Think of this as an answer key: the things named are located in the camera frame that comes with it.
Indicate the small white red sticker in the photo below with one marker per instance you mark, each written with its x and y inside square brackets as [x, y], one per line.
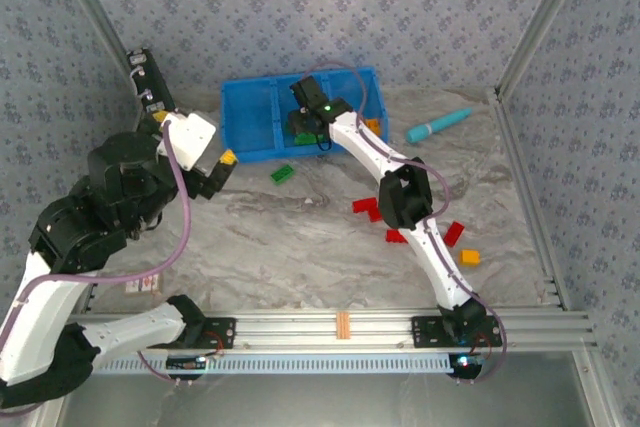
[145, 284]

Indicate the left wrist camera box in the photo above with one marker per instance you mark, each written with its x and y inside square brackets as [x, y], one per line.
[187, 139]

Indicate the blue three-compartment plastic bin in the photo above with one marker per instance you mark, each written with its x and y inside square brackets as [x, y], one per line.
[250, 117]

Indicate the aluminium corner post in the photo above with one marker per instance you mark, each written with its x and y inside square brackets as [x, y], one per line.
[95, 2]
[550, 2]

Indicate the black panel with switches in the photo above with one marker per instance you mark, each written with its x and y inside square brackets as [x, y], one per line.
[157, 84]

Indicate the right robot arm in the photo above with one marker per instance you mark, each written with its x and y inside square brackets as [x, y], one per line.
[360, 147]

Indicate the long red lego brick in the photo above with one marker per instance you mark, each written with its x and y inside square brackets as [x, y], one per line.
[374, 216]
[362, 205]
[395, 236]

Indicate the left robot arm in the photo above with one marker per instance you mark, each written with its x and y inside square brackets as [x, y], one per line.
[130, 329]

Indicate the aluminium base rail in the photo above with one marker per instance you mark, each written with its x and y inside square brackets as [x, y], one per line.
[300, 329]

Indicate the teal marker pen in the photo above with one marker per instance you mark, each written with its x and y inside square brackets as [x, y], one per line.
[435, 127]

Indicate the small orange lego brick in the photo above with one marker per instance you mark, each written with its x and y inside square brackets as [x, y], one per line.
[470, 258]

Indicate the long green lego brick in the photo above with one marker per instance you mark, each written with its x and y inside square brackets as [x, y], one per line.
[305, 139]
[283, 175]

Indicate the orange tape strips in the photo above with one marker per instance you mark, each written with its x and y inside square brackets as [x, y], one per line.
[343, 326]

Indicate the aluminium frame leg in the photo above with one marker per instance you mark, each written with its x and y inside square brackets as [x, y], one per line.
[597, 387]

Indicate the small circuit board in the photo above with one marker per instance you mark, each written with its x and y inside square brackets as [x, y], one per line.
[467, 364]
[185, 363]

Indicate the red curved lego brick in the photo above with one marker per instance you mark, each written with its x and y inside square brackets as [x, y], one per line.
[455, 234]

